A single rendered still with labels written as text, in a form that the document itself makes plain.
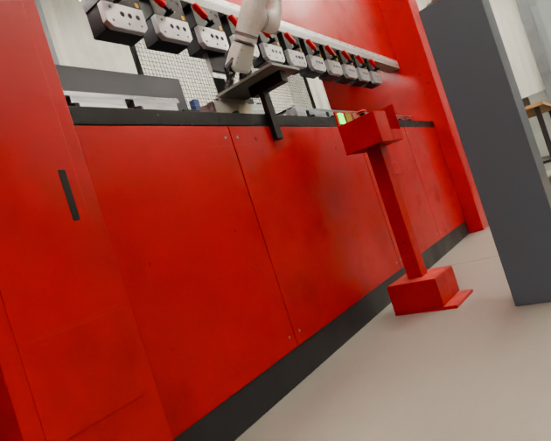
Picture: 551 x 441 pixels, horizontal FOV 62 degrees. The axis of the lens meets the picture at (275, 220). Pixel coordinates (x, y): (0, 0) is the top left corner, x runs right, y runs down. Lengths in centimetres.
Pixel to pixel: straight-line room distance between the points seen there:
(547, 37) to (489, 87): 752
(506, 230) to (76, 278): 125
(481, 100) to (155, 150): 100
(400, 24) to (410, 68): 33
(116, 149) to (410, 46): 292
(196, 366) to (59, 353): 40
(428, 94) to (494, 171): 215
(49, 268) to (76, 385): 20
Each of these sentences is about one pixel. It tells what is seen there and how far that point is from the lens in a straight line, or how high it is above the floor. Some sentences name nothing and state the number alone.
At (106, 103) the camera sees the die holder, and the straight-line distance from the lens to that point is 137.
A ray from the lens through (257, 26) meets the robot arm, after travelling 174.
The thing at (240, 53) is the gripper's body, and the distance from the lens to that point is 173.
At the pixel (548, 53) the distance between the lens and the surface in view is 908.
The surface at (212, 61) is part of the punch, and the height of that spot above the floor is 114.
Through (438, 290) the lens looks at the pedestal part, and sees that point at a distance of 180.
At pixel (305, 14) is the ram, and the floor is 149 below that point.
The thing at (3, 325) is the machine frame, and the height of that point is 46.
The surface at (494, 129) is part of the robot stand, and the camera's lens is 159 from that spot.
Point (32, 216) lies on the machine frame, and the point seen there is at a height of 62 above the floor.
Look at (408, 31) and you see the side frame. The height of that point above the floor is 156.
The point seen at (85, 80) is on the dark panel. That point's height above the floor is 129.
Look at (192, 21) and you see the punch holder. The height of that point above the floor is 127.
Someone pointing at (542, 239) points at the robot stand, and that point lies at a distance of 161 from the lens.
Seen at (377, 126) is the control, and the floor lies 72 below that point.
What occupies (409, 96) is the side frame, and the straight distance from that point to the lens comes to 374.
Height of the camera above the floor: 47
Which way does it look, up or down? 1 degrees up
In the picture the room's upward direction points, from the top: 18 degrees counter-clockwise
